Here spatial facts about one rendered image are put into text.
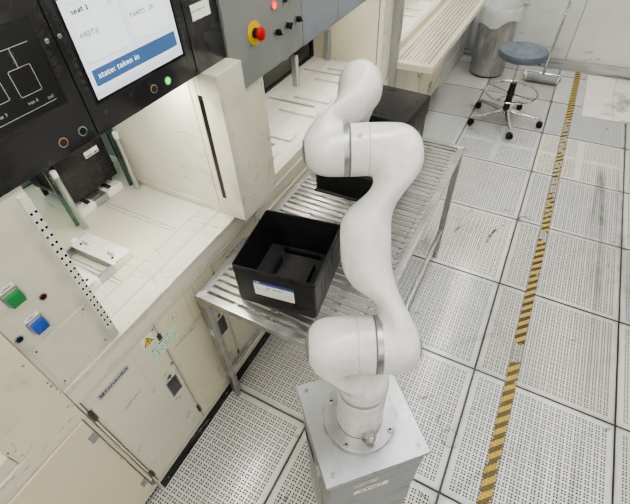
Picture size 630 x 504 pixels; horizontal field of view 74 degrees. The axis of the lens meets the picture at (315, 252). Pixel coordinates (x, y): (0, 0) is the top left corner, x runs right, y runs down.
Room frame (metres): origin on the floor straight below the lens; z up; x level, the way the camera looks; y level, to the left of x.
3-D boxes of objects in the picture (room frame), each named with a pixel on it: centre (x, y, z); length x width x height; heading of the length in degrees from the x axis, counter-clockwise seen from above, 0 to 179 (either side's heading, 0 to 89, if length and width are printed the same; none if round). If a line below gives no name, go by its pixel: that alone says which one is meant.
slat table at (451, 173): (1.32, -0.16, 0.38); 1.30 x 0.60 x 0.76; 150
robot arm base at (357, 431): (0.46, -0.10, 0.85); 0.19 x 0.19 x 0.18
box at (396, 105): (1.72, -0.35, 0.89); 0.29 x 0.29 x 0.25; 55
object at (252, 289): (0.96, 0.09, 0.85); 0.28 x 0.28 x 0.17; 68
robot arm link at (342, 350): (0.46, -0.06, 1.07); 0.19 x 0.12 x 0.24; 88
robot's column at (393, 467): (0.46, -0.10, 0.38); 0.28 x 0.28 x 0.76; 15
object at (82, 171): (1.35, 0.90, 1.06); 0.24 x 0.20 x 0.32; 151
